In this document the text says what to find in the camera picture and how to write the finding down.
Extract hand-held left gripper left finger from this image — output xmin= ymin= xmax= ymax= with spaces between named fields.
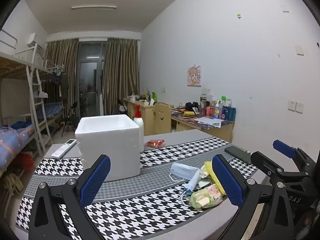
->
xmin=28 ymin=154 xmax=111 ymax=240

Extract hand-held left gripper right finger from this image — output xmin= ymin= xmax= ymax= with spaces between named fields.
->
xmin=212 ymin=154 xmax=297 ymax=240

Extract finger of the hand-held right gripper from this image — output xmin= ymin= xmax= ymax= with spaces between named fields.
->
xmin=272 ymin=139 xmax=315 ymax=171
xmin=251 ymin=151 xmax=303 ymax=178

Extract green floral tissue pack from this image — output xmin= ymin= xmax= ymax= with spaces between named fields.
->
xmin=189 ymin=184 xmax=223 ymax=211

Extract white foam box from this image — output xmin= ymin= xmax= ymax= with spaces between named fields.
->
xmin=75 ymin=114 xmax=141 ymax=182

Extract small green white wrapper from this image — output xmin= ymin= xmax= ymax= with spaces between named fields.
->
xmin=199 ymin=175 xmax=213 ymax=188

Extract black flat remote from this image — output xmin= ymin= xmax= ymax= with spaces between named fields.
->
xmin=224 ymin=146 xmax=253 ymax=165

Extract white remote control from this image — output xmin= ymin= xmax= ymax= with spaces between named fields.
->
xmin=51 ymin=139 xmax=77 ymax=159

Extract blue face mask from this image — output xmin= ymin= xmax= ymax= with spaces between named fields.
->
xmin=169 ymin=162 xmax=200 ymax=182

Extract wooden desk with printed mat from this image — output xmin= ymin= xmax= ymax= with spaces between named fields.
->
xmin=171 ymin=107 xmax=236 ymax=142

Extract houndstooth tablecloth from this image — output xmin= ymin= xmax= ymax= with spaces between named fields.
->
xmin=16 ymin=130 xmax=265 ymax=240

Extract printed paper sheets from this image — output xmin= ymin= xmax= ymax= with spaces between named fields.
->
xmin=197 ymin=116 xmax=223 ymax=127

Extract black folding chair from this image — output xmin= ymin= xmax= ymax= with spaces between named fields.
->
xmin=61 ymin=102 xmax=81 ymax=137

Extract group of toiletry bottles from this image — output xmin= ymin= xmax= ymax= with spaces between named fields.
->
xmin=199 ymin=95 xmax=237 ymax=121

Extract white red-pump lotion bottle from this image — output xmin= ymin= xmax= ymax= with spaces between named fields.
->
xmin=133 ymin=104 xmax=144 ymax=153

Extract red snack packet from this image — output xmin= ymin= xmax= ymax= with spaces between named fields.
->
xmin=146 ymin=140 xmax=166 ymax=148

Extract red bag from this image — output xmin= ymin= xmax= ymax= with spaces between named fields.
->
xmin=14 ymin=152 xmax=35 ymax=173

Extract wooden desk with drawers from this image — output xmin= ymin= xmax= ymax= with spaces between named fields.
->
xmin=123 ymin=97 xmax=175 ymax=136

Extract blue plaid quilt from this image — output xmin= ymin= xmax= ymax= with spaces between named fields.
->
xmin=0 ymin=124 xmax=35 ymax=171

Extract white bed ladder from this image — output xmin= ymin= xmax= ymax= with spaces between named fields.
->
xmin=26 ymin=65 xmax=53 ymax=157

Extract wooden smiley face chair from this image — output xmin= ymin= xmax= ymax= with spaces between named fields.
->
xmin=153 ymin=102 xmax=172 ymax=134

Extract glass balcony door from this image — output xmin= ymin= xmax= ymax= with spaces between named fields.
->
xmin=77 ymin=42 xmax=106 ymax=117

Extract hanging dark clothes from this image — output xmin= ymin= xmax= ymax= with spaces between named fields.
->
xmin=51 ymin=72 xmax=68 ymax=98

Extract brown curtain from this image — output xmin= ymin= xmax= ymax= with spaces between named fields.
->
xmin=102 ymin=37 xmax=140 ymax=117
xmin=45 ymin=39 xmax=79 ymax=122

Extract white metal bunk bed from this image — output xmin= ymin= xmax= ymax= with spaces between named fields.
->
xmin=0 ymin=29 xmax=66 ymax=178

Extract white air conditioner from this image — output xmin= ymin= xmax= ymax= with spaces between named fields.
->
xmin=27 ymin=33 xmax=38 ymax=47

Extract white wall socket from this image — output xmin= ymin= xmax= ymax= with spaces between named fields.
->
xmin=287 ymin=100 xmax=304 ymax=113

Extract white cord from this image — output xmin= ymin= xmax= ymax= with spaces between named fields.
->
xmin=179 ymin=189 xmax=192 ymax=207

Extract cartoon wall poster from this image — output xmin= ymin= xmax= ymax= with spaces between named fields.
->
xmin=187 ymin=65 xmax=202 ymax=87

